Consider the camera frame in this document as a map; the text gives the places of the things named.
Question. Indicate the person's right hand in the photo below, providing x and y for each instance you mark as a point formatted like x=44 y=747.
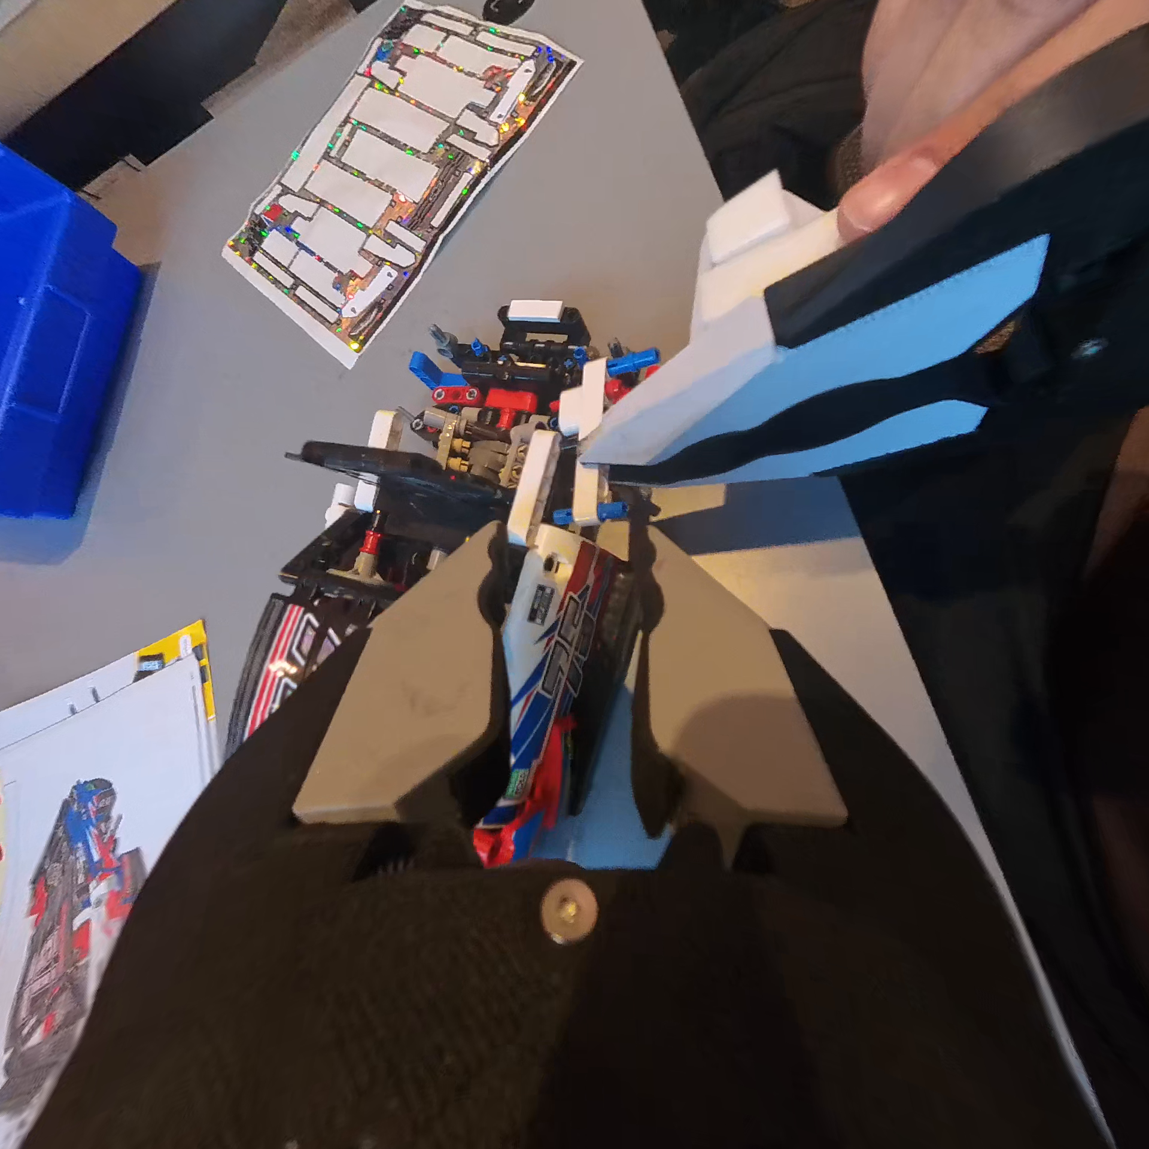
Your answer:
x=943 y=81

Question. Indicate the grey desk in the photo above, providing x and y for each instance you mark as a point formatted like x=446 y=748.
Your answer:
x=179 y=404

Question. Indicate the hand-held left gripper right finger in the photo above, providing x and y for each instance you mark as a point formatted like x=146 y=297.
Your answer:
x=744 y=718

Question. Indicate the instruction booklet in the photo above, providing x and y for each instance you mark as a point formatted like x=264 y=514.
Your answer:
x=99 y=763

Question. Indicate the toy brick race car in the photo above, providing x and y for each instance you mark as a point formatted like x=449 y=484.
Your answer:
x=539 y=646

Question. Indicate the blue plastic bin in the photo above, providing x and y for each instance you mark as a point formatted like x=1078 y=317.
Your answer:
x=53 y=341

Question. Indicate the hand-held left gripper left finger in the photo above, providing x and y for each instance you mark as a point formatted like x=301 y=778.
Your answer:
x=404 y=709

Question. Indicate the holographic sticker sheet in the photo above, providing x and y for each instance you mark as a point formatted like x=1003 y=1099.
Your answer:
x=395 y=170

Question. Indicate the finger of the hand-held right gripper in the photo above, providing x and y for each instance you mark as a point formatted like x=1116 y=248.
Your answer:
x=862 y=445
x=897 y=333

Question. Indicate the white brick beam piece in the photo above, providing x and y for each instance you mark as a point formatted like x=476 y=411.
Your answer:
x=583 y=404

